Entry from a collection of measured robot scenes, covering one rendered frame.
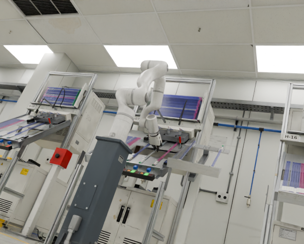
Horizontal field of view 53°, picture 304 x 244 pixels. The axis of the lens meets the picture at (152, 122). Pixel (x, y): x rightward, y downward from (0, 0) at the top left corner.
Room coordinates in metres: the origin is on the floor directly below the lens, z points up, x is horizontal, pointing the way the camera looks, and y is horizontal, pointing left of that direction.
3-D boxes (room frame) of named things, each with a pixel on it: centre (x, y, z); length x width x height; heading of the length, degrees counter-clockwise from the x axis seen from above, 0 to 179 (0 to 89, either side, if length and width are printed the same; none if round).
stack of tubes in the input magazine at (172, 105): (2.73, -0.17, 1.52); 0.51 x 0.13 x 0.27; 62
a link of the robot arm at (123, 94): (1.88, 0.21, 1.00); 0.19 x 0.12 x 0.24; 64
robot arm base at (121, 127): (1.87, 0.18, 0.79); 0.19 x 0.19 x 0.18
